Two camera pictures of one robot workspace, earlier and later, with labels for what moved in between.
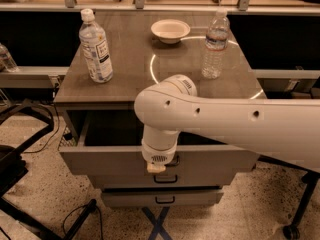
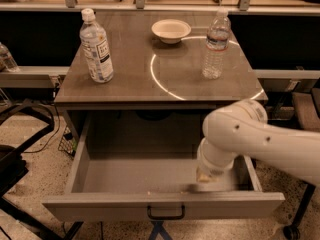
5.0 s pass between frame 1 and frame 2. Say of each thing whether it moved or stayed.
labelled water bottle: stayed
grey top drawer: moved
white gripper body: moved
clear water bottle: stayed
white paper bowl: stayed
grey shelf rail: stayed
